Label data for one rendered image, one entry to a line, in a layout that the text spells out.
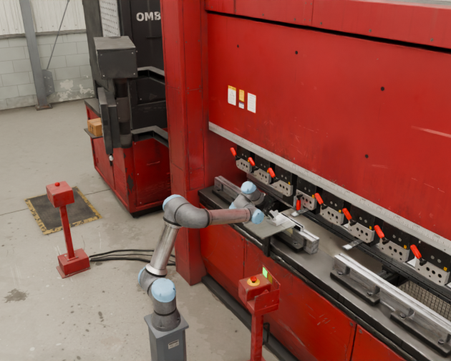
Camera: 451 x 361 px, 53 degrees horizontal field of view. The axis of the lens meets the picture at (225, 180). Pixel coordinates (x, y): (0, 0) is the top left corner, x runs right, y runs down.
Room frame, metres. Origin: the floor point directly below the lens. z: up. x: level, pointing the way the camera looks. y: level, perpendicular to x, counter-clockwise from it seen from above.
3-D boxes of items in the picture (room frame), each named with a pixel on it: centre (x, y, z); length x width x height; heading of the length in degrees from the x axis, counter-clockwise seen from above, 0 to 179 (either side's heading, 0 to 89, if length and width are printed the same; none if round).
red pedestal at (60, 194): (3.27, 1.34, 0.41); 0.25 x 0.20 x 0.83; 124
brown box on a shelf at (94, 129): (4.08, 1.17, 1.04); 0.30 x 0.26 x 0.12; 30
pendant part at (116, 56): (3.21, 0.77, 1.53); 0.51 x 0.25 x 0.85; 17
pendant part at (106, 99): (3.14, 0.83, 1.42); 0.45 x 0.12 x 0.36; 17
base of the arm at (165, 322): (1.80, 0.31, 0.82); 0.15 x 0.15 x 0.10
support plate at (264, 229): (2.38, -0.27, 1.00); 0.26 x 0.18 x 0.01; 124
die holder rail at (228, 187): (2.92, -0.08, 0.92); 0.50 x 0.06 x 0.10; 34
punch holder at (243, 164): (2.81, -0.15, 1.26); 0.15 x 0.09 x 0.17; 34
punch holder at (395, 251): (1.82, -0.83, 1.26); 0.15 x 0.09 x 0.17; 34
